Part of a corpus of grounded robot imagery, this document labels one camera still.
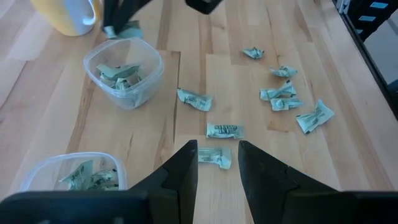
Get yellow mug white handle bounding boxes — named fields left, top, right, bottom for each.
left=30, top=0, right=103, bottom=37

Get clear plastic container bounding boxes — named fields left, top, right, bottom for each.
left=19, top=151, right=129, bottom=192
left=83, top=37, right=165, bottom=110

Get black aluminium table frame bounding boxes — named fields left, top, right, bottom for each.
left=331, top=0, right=398, bottom=121

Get black cabinet white labels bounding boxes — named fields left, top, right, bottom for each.
left=341, top=0, right=398, bottom=43

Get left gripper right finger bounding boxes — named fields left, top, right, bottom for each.
left=238, top=139, right=398, bottom=224

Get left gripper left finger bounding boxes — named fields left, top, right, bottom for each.
left=0, top=139, right=200, bottom=224

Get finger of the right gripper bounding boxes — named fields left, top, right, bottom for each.
left=113, top=0, right=223, bottom=32
left=101, top=0, right=121, bottom=30

